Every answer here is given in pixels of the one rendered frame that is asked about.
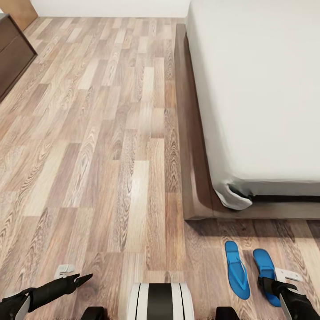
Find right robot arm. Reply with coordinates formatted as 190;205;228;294
258;267;320;320

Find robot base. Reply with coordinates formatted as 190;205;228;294
81;306;239;320

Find robot trunk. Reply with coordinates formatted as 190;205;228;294
126;283;194;320

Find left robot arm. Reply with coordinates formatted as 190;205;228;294
0;264;93;320

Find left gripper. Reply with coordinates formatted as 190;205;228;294
45;273;93;305

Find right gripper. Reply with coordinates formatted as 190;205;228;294
258;277;299;298

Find sandal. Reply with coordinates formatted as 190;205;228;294
253;248;281;307
225;241;250;300

